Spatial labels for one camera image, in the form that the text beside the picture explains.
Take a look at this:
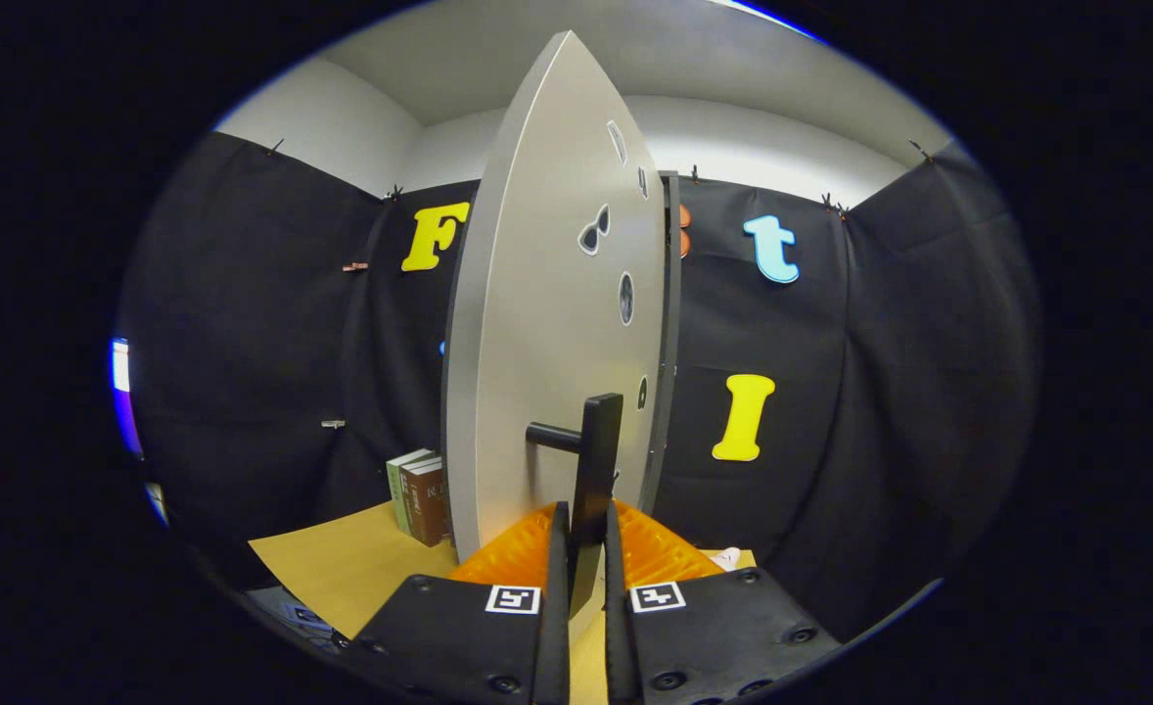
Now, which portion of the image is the brown book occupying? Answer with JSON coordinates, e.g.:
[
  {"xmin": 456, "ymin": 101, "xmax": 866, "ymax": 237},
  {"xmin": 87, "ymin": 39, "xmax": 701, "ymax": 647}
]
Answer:
[{"xmin": 400, "ymin": 456, "xmax": 452, "ymax": 547}]

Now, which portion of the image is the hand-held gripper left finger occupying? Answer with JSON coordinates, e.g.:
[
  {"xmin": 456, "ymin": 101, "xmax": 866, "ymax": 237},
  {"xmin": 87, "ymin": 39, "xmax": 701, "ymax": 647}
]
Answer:
[{"xmin": 342, "ymin": 501, "xmax": 572, "ymax": 705}]

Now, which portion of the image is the grey cabinet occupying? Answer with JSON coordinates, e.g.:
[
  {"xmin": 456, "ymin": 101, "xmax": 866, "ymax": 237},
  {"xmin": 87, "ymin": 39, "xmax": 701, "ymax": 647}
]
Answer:
[{"xmin": 638, "ymin": 171, "xmax": 683, "ymax": 518}]

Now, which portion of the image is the green book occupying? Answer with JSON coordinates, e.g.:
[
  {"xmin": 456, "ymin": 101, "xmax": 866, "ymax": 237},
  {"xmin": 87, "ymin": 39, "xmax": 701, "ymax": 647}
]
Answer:
[{"xmin": 386, "ymin": 448, "xmax": 436, "ymax": 535}]

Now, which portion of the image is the black door handle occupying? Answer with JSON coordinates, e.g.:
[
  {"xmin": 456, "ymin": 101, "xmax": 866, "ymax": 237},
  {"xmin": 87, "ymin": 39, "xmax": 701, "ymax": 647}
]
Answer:
[{"xmin": 526, "ymin": 394, "xmax": 624, "ymax": 620}]

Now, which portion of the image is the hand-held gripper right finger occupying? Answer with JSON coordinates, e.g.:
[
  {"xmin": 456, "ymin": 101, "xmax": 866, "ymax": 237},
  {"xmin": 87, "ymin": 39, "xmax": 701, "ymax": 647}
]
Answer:
[{"xmin": 604, "ymin": 499, "xmax": 842, "ymax": 705}]

